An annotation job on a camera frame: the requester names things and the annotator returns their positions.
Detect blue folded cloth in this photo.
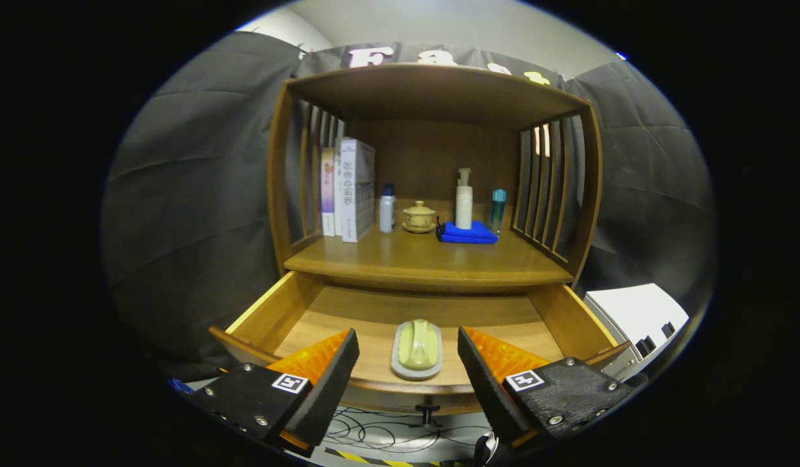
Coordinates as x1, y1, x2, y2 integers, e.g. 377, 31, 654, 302
436, 221, 499, 245

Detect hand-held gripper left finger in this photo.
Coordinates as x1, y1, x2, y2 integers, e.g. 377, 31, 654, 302
179, 328, 361, 458

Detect wooden countertop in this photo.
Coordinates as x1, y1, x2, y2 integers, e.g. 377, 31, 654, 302
283, 198, 576, 294

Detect white pump bottle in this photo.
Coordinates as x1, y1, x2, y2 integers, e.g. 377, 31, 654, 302
455, 168, 474, 230

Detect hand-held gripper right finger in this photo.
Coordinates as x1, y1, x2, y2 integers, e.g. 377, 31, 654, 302
457, 326, 634, 455

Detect small white bottle blue cap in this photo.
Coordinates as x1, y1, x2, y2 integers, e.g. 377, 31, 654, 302
379, 183, 396, 234

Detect yellow black floor tape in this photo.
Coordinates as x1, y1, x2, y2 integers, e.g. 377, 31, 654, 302
325, 446, 439, 467

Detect green ceramic spoon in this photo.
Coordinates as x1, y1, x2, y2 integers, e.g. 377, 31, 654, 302
398, 319, 438, 372

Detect white storage box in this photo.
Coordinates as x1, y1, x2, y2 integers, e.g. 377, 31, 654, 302
583, 283, 690, 380

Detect thin white book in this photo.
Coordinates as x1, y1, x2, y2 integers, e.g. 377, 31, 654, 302
333, 136, 350, 237

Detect brown wooden cabinet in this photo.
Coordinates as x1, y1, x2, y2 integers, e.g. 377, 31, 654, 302
267, 63, 603, 291

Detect purple spine book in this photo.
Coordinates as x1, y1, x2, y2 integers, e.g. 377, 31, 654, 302
320, 147, 337, 235

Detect teal slim bottle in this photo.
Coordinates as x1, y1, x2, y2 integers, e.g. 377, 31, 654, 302
489, 189, 507, 234

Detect black backdrop cloth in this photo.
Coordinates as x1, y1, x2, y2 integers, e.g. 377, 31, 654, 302
101, 31, 718, 383

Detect thick white patterned book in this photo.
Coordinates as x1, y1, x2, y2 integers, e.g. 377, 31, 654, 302
340, 138, 376, 243

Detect yellow lidded teacup with saucer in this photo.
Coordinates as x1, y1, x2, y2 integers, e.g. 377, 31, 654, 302
402, 200, 437, 234

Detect black floor cables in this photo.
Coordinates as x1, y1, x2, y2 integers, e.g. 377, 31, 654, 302
322, 405, 498, 455

